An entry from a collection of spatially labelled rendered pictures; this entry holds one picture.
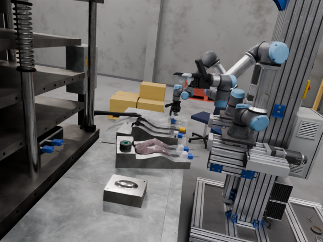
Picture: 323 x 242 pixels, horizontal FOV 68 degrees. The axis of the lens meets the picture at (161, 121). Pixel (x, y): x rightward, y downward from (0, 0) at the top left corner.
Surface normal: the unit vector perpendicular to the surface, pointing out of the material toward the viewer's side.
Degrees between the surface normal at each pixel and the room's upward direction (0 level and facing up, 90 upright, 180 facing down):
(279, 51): 82
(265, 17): 90
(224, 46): 90
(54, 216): 0
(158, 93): 90
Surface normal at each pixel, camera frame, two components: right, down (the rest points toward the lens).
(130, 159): 0.17, 0.36
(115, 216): 0.12, -0.93
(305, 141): -0.21, 0.31
